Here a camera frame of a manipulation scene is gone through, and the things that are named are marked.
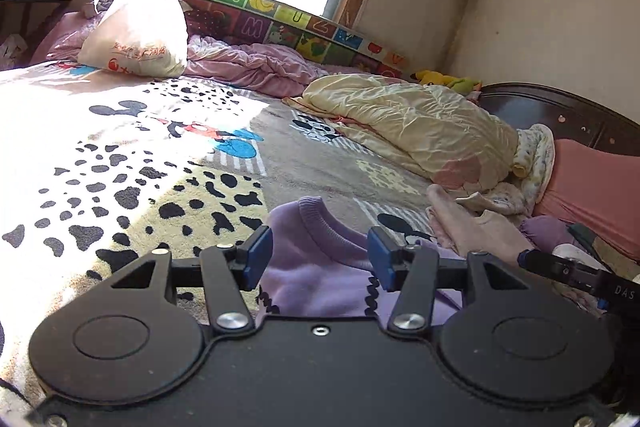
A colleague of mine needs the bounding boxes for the white floral baby quilt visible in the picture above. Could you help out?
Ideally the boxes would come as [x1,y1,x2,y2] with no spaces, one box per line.
[455,124,556,215]

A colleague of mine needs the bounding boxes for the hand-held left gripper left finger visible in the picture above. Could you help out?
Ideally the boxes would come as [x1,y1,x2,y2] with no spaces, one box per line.
[107,224,275,335]

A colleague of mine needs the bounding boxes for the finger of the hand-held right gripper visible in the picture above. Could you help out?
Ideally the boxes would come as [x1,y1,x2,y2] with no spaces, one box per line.
[517,248,608,295]

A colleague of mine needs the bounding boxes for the purple cloth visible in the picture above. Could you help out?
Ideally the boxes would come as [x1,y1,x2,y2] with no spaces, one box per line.
[520,215,576,253]

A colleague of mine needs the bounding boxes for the purple sweatshirt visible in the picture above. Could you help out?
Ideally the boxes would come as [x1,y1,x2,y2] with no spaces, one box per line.
[255,197,468,325]

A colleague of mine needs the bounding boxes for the beige folded blanket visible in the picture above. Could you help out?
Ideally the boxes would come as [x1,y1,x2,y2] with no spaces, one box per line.
[426,184,536,265]

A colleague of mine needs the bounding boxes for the colourful alphabet play mat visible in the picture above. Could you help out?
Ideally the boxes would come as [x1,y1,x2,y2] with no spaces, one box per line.
[125,0,418,80]

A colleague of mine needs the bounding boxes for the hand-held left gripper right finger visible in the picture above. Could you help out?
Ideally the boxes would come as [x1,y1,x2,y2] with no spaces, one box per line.
[367,226,531,335]

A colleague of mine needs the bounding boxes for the cream quilt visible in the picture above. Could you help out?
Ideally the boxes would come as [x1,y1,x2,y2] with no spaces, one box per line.
[282,74,521,190]

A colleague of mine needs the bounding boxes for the crumpled pink quilt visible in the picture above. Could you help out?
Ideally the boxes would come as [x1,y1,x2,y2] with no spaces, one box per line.
[30,9,331,100]

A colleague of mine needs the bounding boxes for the cartoon mouse printed blanket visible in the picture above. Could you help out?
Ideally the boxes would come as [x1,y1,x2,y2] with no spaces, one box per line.
[0,59,501,408]

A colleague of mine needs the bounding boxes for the pink pillow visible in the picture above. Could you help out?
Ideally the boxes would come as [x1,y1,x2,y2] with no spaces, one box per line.
[532,138,640,260]

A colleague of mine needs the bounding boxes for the green plaid cloth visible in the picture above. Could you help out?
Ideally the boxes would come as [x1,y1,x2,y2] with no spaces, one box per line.
[567,223,640,278]

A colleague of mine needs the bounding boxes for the dark wooden headboard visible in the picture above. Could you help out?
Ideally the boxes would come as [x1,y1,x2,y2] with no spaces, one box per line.
[475,83,640,158]

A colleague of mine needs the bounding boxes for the white plastic bag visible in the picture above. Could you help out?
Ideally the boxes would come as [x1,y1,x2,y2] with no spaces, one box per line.
[77,0,190,78]

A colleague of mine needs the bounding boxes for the yellow plush toy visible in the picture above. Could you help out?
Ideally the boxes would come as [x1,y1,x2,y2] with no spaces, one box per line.
[415,69,456,88]

